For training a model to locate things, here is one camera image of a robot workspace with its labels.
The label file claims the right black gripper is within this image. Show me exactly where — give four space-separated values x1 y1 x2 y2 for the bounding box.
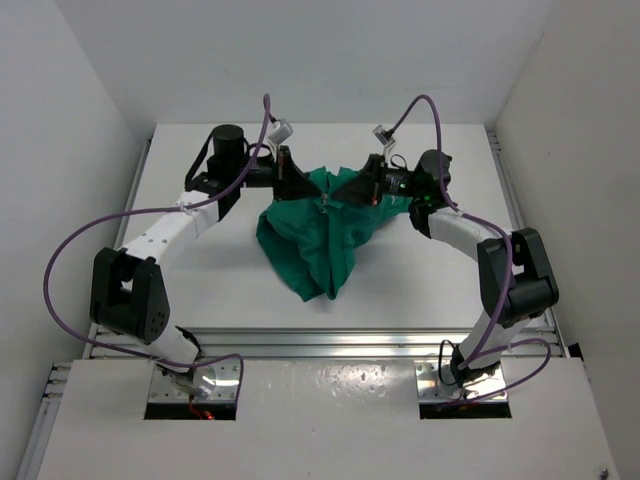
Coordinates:
332 153 425 207

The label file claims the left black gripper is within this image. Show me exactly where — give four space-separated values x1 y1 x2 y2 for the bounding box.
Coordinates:
231 144 320 202

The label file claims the green jacket with orange G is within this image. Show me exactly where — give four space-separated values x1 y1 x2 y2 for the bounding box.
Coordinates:
256 167 410 302

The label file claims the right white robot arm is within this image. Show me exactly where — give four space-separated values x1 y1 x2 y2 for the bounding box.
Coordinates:
331 150 559 388

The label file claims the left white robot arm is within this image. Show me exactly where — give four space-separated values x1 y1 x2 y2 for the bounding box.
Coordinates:
90 119 320 375

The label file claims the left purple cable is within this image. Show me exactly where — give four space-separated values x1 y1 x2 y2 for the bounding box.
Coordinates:
42 93 274 401

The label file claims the purple cable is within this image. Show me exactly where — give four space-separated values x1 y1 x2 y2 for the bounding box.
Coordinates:
389 94 554 404
42 93 274 401

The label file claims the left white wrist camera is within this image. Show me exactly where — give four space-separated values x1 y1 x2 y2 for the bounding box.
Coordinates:
267 118 294 149

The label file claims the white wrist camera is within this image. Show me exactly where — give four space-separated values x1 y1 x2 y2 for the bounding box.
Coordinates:
372 125 396 158
267 118 294 149

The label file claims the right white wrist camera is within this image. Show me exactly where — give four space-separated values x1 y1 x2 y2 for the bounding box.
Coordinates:
372 125 396 158

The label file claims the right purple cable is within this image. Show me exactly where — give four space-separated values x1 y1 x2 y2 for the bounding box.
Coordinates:
389 94 554 404

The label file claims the aluminium right side rail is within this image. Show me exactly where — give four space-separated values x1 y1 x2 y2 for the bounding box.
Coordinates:
486 131 536 229

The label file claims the aluminium rail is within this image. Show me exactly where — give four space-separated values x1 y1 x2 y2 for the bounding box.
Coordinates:
14 134 153 480
93 322 567 359
486 131 536 229

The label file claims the black base cable right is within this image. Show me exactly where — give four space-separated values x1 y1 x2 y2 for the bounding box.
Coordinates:
436 337 471 389

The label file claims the aluminium front rail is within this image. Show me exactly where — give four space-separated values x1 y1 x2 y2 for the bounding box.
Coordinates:
93 322 567 359

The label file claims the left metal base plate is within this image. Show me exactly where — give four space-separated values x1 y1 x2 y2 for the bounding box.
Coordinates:
148 360 241 404

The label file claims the metal base plate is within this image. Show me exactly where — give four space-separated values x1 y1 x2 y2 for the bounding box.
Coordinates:
414 360 508 405
148 360 241 404

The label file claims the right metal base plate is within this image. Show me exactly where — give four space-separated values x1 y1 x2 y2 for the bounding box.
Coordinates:
414 360 508 405

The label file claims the aluminium left side rail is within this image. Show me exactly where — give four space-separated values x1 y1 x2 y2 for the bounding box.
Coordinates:
14 134 153 480

